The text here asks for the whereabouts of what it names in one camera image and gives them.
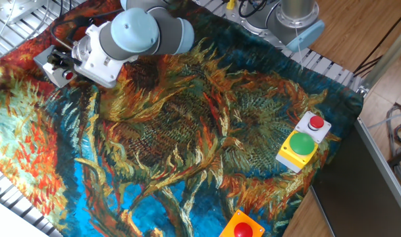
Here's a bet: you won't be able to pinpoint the black floor cables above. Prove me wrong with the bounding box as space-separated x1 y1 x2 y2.
353 6 401 76

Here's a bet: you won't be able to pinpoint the dark panel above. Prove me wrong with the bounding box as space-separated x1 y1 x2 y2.
310 124 401 237

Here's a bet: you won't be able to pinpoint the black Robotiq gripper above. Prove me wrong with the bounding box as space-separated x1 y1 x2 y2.
47 49 82 71

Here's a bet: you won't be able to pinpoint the yellow box green button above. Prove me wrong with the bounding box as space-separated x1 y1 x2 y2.
275 130 319 174

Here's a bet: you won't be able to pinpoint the aluminium corner frame beam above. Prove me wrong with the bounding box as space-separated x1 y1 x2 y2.
363 29 401 97

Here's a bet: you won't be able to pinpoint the white box small red button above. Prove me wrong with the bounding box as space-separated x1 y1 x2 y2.
294 111 332 144

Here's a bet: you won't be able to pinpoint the orange box red button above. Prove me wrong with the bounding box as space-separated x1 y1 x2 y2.
219 209 266 237

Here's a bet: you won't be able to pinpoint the sunflower painting cloth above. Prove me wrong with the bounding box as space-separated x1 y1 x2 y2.
0 0 364 237

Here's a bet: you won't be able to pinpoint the silver metal plate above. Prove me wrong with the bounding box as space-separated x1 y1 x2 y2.
0 0 47 26

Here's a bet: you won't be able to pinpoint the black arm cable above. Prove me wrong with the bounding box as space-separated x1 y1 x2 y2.
51 0 269 51

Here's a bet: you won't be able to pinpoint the aluminium edge rail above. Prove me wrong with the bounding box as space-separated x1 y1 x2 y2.
354 117 401 228

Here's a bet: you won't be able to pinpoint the grey box red button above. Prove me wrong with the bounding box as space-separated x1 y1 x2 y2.
34 45 78 88

